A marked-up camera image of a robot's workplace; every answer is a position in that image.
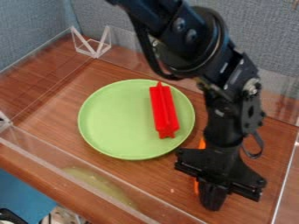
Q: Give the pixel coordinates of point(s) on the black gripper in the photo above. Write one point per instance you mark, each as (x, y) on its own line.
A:
(221, 174)

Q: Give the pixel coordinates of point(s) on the orange toy carrot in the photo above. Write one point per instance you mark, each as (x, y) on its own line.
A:
(196, 184)

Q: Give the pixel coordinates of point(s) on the red star-shaped block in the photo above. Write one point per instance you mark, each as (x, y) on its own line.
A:
(164, 112)

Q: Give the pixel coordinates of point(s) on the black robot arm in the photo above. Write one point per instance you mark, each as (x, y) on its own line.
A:
(185, 43)

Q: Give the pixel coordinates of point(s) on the clear acrylic enclosure wall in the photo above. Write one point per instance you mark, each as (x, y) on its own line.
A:
(113, 191)

